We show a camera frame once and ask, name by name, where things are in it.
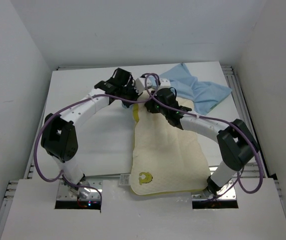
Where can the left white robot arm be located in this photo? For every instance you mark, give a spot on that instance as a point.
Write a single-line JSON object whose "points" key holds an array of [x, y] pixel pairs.
{"points": [[58, 136]]}

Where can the blue green pillowcase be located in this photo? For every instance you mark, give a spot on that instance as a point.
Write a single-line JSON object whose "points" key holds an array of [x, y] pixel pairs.
{"points": [[204, 95]]}

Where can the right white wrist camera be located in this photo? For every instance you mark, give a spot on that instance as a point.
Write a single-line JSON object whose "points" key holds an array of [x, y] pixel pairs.
{"points": [[165, 83]]}

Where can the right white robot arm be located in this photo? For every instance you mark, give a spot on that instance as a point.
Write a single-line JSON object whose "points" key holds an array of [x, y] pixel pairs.
{"points": [[236, 143]]}

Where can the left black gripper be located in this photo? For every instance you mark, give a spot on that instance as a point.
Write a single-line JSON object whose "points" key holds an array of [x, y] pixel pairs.
{"points": [[131, 85]]}

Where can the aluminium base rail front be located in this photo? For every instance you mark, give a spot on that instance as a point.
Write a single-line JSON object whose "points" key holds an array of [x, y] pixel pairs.
{"points": [[94, 186]]}

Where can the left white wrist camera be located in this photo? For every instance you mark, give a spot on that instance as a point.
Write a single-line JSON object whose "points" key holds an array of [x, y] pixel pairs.
{"points": [[141, 84]]}

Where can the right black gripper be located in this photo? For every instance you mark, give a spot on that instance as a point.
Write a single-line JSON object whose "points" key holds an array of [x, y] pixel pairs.
{"points": [[151, 107]]}

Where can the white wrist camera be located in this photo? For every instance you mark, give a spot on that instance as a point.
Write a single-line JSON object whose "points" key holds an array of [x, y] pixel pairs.
{"points": [[141, 84], [165, 83]]}

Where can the cream yellow pillow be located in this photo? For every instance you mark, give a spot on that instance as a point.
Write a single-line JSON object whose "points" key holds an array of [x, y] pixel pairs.
{"points": [[165, 159]]}

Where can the aluminium frame rail right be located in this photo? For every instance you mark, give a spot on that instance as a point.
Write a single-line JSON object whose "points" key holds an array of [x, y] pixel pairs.
{"points": [[241, 106]]}

